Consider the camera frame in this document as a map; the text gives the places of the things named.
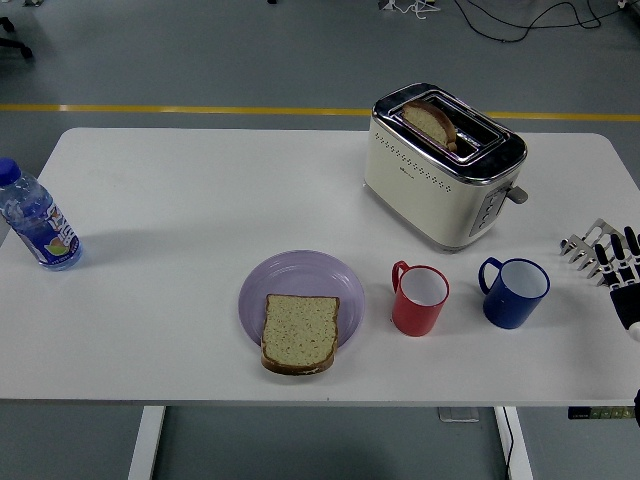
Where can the black office chair base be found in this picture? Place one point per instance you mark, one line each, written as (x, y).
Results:
(17, 47)

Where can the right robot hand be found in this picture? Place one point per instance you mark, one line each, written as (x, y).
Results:
(625, 305)

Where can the red enamel mug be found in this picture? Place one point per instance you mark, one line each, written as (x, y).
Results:
(412, 317)

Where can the grey under-table bracket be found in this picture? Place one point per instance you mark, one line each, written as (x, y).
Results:
(457, 415)

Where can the cream and chrome toaster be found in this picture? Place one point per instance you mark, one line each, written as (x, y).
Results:
(415, 200)

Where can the blue enamel mug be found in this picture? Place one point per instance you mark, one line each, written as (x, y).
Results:
(507, 310)

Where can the upright bread slice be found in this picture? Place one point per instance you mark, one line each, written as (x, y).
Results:
(427, 122)

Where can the blue-capped water bottle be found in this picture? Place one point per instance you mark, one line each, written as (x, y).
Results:
(47, 225)

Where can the black table control panel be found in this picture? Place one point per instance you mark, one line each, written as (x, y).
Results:
(605, 413)

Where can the white table leg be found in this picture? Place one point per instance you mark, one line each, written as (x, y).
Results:
(520, 450)
(146, 445)

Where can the flat bread slice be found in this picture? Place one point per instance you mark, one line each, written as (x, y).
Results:
(300, 330)

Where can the purple round plate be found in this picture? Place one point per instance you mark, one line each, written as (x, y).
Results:
(300, 272)

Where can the metal toast rack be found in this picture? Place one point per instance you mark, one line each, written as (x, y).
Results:
(575, 247)

